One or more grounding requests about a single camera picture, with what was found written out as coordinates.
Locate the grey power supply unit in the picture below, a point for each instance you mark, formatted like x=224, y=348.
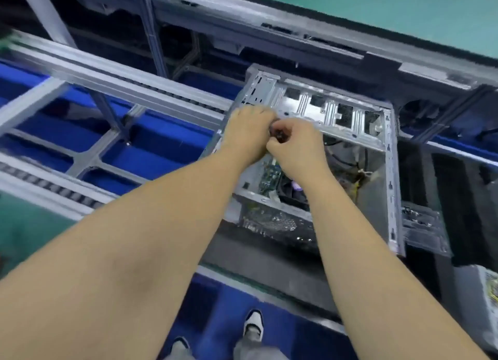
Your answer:
x=481, y=301

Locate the person's shoe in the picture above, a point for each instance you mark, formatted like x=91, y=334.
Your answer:
x=180, y=345
x=254, y=323

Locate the person's right shoe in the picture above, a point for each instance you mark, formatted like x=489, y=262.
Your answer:
x=254, y=323

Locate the clear plastic screw tray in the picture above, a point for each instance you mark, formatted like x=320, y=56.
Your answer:
x=424, y=227

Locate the person's left shoe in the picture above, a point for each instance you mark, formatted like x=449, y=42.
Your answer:
x=180, y=345

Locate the person's grey trousers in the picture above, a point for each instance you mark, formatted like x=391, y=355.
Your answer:
x=233, y=352

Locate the grey roller conveyor rail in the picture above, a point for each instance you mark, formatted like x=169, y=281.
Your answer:
x=47, y=181

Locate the person's left forearm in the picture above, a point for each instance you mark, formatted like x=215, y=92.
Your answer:
x=109, y=270

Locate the person's left hand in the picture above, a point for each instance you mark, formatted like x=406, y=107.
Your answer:
x=249, y=134

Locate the green conveyor belt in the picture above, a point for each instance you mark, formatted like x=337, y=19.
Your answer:
x=404, y=10

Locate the person's right forearm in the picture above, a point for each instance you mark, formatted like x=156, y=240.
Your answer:
x=381, y=278

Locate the grey metal computer case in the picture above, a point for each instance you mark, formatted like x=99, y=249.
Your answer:
x=393, y=177

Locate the green motherboard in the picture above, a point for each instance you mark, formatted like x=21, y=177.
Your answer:
x=272, y=175

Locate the grey flat metal rail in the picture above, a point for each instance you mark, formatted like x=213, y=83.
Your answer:
x=117, y=76

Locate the black CPU cooler fan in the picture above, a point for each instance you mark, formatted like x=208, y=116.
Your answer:
x=294, y=189

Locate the person's right hand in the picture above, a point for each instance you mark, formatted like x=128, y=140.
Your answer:
x=299, y=150

